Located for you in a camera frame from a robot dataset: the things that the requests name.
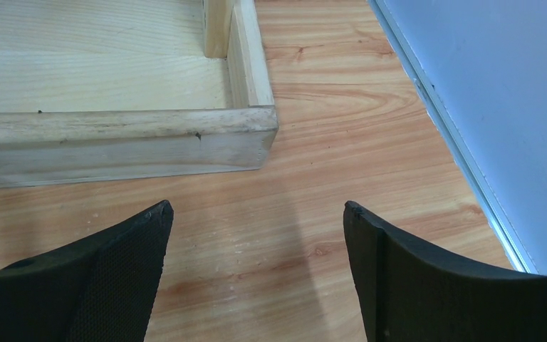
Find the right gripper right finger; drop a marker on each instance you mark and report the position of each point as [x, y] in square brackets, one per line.
[410, 289]

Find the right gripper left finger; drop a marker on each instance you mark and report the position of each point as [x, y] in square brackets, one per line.
[99, 288]

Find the wooden hanger rack frame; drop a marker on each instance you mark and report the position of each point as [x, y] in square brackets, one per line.
[114, 90]

